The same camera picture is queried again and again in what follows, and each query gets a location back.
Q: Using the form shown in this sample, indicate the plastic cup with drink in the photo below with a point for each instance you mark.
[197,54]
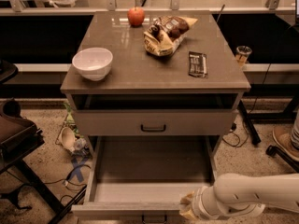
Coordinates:
[241,54]

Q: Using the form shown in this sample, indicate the yellow brown chip bag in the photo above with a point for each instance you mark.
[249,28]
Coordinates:
[166,33]

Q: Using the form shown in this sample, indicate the red apple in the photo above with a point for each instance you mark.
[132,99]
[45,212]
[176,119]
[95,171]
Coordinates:
[136,16]

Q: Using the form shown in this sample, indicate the trash pile on floor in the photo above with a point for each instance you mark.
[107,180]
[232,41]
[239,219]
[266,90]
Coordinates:
[69,136]

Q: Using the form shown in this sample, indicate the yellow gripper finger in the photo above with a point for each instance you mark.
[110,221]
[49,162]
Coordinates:
[188,214]
[187,199]

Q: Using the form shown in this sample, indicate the office chair base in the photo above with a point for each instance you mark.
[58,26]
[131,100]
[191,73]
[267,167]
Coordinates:
[272,151]

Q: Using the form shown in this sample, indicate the black snack bar wrapper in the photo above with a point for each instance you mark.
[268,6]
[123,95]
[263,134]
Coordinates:
[197,64]

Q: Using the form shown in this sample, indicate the drawer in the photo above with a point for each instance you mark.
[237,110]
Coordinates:
[138,177]
[155,114]

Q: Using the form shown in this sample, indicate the grey drawer cabinet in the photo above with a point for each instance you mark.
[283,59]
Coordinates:
[134,71]

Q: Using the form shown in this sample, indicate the black chair at left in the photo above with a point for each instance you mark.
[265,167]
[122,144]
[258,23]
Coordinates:
[18,138]

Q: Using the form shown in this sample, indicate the white bowl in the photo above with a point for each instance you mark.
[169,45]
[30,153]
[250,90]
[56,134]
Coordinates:
[93,63]

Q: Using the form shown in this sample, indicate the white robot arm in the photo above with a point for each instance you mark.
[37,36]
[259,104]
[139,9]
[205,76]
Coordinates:
[234,195]

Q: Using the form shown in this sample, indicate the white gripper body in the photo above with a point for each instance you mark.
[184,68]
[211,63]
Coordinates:
[196,204]

